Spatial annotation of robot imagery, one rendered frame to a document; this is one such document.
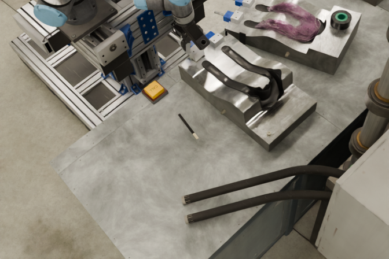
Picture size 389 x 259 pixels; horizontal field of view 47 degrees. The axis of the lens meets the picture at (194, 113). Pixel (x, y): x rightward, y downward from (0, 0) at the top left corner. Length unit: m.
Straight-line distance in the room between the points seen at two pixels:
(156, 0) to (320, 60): 0.71
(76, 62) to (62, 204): 0.89
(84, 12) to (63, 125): 1.21
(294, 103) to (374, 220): 0.89
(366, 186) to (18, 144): 2.40
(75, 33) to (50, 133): 1.19
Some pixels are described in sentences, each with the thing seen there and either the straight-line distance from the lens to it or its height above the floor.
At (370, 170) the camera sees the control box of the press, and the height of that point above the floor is 1.47.
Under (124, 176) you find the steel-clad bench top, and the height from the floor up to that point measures 0.80.
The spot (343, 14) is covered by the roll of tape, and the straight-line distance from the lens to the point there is 1.93.
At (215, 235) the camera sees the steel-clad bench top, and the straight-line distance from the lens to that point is 1.57.
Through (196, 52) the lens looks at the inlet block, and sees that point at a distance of 1.79.
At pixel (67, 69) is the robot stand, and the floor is 0.21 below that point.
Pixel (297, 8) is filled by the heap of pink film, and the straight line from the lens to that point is 2.00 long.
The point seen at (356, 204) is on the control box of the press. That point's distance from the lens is 0.91.
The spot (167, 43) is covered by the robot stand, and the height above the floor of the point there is 0.21.
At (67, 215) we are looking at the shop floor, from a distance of 2.64.
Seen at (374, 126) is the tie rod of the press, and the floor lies 1.16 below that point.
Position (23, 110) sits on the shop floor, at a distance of 3.13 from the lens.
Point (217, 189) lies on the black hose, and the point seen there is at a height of 0.86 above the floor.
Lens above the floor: 2.28
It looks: 56 degrees down
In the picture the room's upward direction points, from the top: 12 degrees counter-clockwise
